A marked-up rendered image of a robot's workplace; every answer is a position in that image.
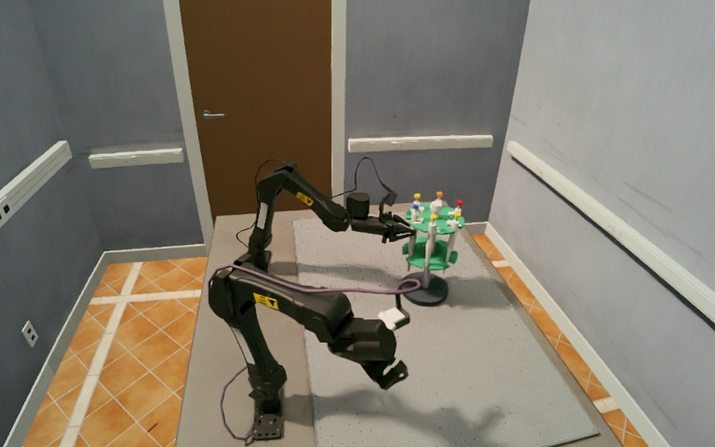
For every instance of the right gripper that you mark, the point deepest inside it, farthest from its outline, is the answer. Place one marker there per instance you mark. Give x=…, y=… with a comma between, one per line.
x=374, y=368

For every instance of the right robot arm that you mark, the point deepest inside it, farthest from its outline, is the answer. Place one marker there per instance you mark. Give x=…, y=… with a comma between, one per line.
x=328, y=315

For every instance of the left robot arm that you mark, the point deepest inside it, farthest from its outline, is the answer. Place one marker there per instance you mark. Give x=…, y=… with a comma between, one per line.
x=332, y=214

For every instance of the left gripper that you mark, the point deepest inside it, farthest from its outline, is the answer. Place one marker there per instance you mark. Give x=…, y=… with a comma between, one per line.
x=375, y=225

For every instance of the white pipette with blue button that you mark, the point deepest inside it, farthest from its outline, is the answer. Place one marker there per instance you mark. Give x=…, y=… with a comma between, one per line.
x=414, y=218

